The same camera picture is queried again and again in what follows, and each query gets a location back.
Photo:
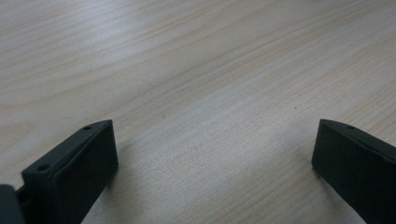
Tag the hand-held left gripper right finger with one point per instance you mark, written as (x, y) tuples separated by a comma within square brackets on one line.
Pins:
[(351, 161)]

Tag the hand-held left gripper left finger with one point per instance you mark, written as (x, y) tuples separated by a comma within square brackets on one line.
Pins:
[(74, 169)]

